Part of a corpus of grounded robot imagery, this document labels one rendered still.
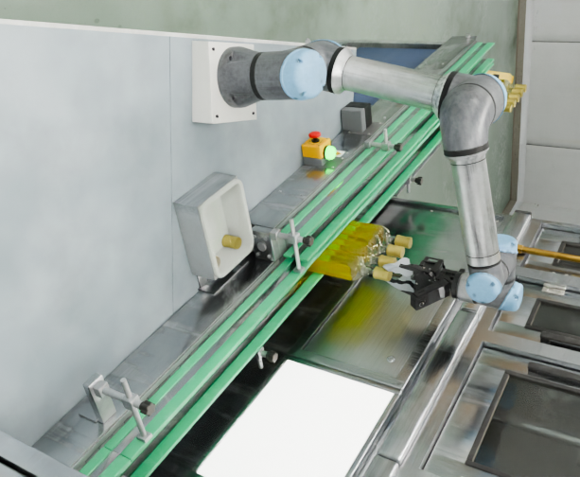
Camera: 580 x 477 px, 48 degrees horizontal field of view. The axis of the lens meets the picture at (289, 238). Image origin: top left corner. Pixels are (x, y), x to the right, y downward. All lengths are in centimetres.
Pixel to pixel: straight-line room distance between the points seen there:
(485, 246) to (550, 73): 630
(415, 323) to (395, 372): 20
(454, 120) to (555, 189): 688
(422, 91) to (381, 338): 67
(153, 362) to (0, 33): 78
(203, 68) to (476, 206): 72
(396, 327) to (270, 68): 78
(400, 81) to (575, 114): 633
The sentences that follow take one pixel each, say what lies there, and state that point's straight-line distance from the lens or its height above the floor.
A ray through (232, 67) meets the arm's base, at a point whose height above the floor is 84.
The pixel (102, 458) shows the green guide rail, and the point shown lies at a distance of 145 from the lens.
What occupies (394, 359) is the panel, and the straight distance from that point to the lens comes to 173.
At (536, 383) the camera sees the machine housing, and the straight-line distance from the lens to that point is 175.
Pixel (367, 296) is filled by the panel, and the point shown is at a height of 107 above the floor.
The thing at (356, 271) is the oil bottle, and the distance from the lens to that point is 181.
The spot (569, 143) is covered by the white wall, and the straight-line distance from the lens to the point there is 800.
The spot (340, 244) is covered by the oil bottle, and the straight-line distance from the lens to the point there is 190.
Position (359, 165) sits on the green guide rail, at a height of 91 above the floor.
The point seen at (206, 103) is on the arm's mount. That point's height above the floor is 80.
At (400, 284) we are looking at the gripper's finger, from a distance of 180.
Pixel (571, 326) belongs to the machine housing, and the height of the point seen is 162.
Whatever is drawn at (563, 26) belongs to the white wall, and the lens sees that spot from 758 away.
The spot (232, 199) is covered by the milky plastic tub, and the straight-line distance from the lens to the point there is 173.
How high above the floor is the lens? 182
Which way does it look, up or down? 30 degrees down
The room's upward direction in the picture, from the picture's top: 101 degrees clockwise
